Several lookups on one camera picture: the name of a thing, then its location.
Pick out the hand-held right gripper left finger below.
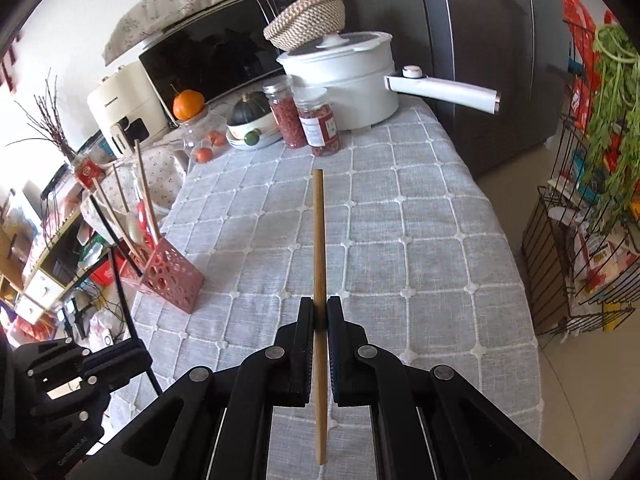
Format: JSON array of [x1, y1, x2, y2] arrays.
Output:
[[62, 296, 317, 480]]

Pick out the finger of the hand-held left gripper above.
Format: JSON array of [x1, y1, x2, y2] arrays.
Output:
[[85, 342, 152, 393]]

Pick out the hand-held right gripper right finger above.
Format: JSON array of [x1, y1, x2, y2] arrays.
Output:
[[326, 296, 596, 480]]

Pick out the pink perforated utensil holder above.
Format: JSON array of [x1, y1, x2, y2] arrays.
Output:
[[120, 236, 206, 315]]

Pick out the brown wooden chopstick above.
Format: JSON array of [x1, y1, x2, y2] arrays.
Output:
[[91, 178, 148, 271], [111, 163, 151, 261], [133, 139, 163, 246], [311, 169, 330, 467]]

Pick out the white plastic spoon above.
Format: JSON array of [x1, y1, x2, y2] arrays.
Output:
[[125, 210, 146, 256]]

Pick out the red plastic spoon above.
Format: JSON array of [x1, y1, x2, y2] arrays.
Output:
[[134, 199, 162, 243]]

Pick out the wooden sideboard with white drawers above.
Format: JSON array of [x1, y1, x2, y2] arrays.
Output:
[[0, 200, 131, 341]]

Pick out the grey checked tablecloth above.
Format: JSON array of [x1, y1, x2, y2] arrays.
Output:
[[100, 97, 543, 480]]

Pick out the red box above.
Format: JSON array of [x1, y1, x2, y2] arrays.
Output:
[[74, 157, 103, 188]]

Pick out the floral cloth with red print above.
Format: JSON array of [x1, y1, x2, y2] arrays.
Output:
[[135, 135, 191, 216]]

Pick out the white bowl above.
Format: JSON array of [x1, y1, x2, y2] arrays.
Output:
[[226, 112, 283, 151]]

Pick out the clear jar of red dates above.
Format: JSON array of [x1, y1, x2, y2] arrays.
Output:
[[294, 86, 342, 157]]

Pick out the clear jar of goji berries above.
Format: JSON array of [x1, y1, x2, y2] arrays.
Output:
[[262, 76, 308, 150]]

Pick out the clear glass jar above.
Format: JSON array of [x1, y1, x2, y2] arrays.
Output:
[[179, 105, 228, 163]]

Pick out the dark green squash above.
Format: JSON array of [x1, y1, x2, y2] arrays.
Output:
[[227, 92, 273, 126]]

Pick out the dried branches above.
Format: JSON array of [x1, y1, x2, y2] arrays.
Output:
[[7, 67, 78, 161]]

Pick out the white air fryer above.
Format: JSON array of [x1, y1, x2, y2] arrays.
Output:
[[86, 61, 171, 158]]

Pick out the yellow packet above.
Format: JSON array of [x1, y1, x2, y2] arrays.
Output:
[[600, 305, 631, 333]]

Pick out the black microwave oven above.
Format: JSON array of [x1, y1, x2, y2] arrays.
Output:
[[137, 0, 321, 126]]

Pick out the woven straw basket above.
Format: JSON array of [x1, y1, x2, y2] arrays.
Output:
[[263, 0, 347, 52]]

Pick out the dark grey refrigerator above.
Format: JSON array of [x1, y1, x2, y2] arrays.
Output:
[[320, 0, 576, 181]]

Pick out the bunch of leafy greens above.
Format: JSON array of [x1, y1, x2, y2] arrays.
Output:
[[582, 10, 640, 236]]

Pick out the red snack packets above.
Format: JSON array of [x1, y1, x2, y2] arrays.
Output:
[[560, 0, 601, 131]]

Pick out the black wire rack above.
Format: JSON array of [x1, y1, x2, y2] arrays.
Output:
[[520, 20, 640, 341]]

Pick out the white pot with long handle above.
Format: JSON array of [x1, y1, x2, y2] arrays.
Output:
[[276, 31, 502, 132]]

